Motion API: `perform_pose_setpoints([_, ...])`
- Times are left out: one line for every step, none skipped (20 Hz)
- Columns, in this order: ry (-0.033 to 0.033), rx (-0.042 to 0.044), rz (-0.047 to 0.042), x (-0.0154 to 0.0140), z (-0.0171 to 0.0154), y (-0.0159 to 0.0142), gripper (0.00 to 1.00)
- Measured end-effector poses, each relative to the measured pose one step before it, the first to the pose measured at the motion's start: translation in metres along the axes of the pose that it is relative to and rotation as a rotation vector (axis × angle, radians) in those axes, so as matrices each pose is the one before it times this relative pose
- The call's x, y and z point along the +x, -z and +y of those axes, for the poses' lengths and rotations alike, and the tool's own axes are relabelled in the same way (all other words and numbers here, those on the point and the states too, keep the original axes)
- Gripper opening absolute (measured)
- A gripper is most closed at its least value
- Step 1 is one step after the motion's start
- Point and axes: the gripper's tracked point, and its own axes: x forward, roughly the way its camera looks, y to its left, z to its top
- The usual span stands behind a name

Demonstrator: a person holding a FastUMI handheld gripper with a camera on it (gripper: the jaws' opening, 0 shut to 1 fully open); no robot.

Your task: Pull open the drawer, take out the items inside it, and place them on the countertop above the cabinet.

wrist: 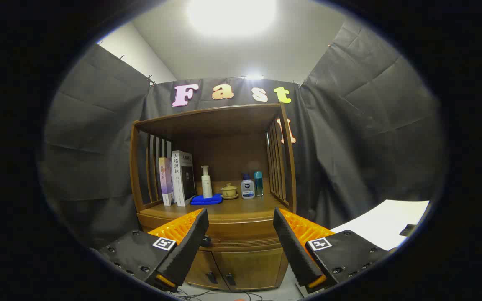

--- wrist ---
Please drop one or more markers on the yellow saucer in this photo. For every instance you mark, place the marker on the yellow saucer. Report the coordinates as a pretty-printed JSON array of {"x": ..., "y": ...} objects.
[{"x": 229, "y": 197}]

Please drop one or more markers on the large ceiling lamp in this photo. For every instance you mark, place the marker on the large ceiling lamp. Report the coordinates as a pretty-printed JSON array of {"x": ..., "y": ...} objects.
[{"x": 230, "y": 16}]

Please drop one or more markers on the white blue lotion bottle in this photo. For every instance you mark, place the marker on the white blue lotion bottle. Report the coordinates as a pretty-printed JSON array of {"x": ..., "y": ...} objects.
[{"x": 247, "y": 190}]

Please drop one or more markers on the small dark flat object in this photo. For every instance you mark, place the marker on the small dark flat object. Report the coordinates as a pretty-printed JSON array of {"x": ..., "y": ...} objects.
[{"x": 408, "y": 230}]

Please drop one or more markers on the brown wooden drawer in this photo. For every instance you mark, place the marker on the brown wooden drawer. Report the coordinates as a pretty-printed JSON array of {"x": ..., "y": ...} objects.
[{"x": 241, "y": 234}]

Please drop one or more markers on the yellow lidded tea cup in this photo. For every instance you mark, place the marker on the yellow lidded tea cup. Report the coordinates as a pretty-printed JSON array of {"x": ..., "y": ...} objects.
[{"x": 229, "y": 190}]

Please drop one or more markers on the brown wooden cabinet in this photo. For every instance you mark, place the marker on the brown wooden cabinet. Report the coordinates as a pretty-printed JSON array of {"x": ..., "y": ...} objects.
[{"x": 241, "y": 159}]

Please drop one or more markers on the brown wooden countertop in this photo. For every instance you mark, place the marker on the brown wooden countertop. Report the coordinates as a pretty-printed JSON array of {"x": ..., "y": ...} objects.
[{"x": 245, "y": 207}]

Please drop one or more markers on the black round drawer knob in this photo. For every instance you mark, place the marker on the black round drawer knob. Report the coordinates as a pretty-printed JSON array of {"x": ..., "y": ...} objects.
[{"x": 206, "y": 241}]

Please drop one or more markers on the black backdrop cloth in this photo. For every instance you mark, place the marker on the black backdrop cloth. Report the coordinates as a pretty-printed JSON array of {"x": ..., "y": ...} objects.
[{"x": 98, "y": 146}]

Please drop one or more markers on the purple book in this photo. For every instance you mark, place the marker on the purple book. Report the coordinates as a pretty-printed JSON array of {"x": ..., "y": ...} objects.
[{"x": 166, "y": 184}]

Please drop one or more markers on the white pump bottle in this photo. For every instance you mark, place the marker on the white pump bottle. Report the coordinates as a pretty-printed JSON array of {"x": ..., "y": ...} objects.
[{"x": 206, "y": 186}]

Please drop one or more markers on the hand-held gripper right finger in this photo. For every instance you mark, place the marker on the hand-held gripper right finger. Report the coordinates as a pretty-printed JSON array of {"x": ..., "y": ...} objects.
[{"x": 293, "y": 246}]

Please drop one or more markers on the thick white book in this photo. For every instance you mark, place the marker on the thick white book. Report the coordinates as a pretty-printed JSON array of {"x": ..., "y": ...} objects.
[{"x": 180, "y": 179}]

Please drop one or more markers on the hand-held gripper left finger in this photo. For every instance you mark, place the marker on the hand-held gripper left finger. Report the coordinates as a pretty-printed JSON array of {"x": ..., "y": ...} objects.
[{"x": 191, "y": 246}]

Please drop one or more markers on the blue folded cloth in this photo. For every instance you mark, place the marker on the blue folded cloth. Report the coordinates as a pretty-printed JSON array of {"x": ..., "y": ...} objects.
[{"x": 205, "y": 200}]

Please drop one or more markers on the slim teal bottle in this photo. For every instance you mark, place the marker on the slim teal bottle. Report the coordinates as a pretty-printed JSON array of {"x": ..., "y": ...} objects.
[{"x": 258, "y": 186}]

